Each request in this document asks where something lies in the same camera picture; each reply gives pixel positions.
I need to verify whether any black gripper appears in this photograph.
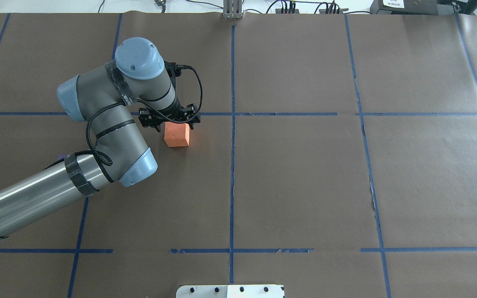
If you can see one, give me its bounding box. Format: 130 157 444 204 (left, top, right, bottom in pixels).
138 104 201 132

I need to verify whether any orange foam cube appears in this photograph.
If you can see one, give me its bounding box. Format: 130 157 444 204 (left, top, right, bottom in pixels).
164 122 190 147

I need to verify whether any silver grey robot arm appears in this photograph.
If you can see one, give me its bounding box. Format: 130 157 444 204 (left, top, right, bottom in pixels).
0 37 200 242

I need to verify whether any black equipment box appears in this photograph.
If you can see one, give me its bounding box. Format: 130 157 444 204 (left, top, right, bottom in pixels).
370 0 477 16

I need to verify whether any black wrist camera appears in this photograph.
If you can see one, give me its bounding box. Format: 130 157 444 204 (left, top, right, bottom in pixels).
164 61 182 87

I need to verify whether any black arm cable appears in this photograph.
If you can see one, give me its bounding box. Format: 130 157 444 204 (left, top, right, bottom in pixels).
86 65 203 167

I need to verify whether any aluminium frame post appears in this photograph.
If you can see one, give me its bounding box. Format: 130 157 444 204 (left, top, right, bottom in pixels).
223 0 243 19

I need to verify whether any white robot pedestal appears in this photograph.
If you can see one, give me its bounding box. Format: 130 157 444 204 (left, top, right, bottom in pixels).
176 284 285 298

